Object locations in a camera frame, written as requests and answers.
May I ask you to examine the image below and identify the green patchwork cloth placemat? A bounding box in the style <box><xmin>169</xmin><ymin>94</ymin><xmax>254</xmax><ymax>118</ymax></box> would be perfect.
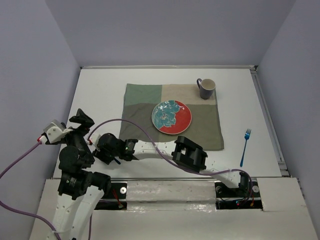
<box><xmin>119</xmin><ymin>84</ymin><xmax>225</xmax><ymax>151</ymax></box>

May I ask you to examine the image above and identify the red floral plate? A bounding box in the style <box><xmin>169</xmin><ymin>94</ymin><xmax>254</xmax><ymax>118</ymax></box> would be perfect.
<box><xmin>151</xmin><ymin>100</ymin><xmax>192</xmax><ymax>135</ymax></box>

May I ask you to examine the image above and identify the purple ceramic mug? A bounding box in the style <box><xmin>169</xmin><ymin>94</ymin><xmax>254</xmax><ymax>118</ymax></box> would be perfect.
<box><xmin>196</xmin><ymin>78</ymin><xmax>216</xmax><ymax>100</ymax></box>

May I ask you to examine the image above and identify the blue plastic fork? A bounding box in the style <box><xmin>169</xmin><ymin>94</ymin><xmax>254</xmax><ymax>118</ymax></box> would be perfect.
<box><xmin>239</xmin><ymin>128</ymin><xmax>252</xmax><ymax>168</ymax></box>

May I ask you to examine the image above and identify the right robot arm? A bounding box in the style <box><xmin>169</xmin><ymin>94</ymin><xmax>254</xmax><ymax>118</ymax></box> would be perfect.
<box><xmin>88</xmin><ymin>133</ymin><xmax>253</xmax><ymax>196</ymax></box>

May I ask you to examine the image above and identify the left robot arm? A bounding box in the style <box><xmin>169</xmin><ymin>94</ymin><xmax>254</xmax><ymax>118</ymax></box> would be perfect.
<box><xmin>45</xmin><ymin>109</ymin><xmax>111</xmax><ymax>240</ymax></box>

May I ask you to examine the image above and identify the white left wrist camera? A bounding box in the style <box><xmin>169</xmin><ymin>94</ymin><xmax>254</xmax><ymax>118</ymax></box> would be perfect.
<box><xmin>37</xmin><ymin>119</ymin><xmax>73</xmax><ymax>145</ymax></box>

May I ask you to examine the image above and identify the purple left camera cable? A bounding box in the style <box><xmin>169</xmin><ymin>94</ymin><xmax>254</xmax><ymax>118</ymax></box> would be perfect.
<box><xmin>0</xmin><ymin>142</ymin><xmax>93</xmax><ymax>240</ymax></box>

